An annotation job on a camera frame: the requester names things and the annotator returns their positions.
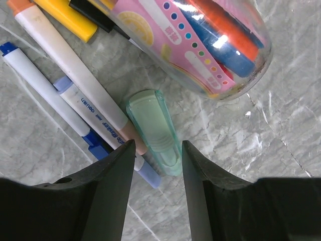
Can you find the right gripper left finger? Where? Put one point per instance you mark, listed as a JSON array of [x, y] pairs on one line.
[[87, 205]]

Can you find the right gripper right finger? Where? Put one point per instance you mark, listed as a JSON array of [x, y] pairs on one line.
[[222, 206]]

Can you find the blue white marker pen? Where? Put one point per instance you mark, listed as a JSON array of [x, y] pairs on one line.
[[17, 60]]

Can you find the lilac white marker pen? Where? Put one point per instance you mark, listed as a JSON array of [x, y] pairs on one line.
[[86, 109]]

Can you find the clear pink crayon tube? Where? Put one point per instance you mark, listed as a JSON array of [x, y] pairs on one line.
[[217, 49]]

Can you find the yellow white marker pen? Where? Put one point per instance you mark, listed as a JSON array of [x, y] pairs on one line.
[[74, 21]]

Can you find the black white pen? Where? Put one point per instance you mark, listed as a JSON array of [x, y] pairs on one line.
[[99, 18]]

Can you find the orange white marker pen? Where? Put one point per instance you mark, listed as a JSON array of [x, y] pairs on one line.
[[37, 25]]

